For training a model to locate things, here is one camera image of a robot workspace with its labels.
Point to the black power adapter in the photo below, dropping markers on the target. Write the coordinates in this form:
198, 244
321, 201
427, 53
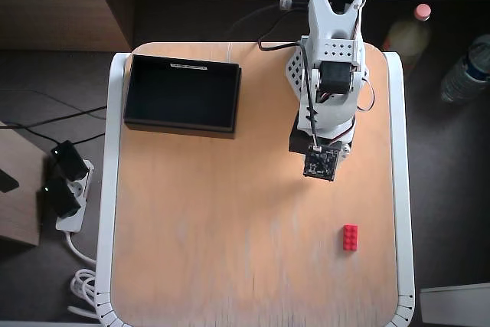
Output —
70, 160
59, 197

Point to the black flat device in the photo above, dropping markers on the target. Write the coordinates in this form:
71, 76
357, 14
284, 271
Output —
7, 181

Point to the black rectangular bin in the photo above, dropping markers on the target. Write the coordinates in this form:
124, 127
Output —
180, 93

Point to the white flat panel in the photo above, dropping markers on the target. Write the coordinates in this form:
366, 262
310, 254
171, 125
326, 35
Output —
455, 304

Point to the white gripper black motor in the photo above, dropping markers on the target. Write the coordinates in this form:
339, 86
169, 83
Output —
347, 149

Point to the black wrist camera circuit board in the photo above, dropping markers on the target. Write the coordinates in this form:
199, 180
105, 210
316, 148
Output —
321, 162

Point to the wooden bed frame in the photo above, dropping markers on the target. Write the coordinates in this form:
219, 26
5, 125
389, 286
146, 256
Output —
57, 5

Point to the yellow bottle pink cap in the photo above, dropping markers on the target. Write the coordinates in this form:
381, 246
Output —
409, 36

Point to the red lego brick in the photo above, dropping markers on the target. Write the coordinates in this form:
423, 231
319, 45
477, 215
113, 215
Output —
350, 238

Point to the white power strip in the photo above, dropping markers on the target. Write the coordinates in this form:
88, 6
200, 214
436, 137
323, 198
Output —
76, 204

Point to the wooden box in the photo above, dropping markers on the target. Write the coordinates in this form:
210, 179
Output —
19, 208

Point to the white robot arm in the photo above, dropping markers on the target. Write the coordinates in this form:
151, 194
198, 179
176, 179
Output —
333, 41

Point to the clear water bottle blue label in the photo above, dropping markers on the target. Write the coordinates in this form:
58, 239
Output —
467, 70

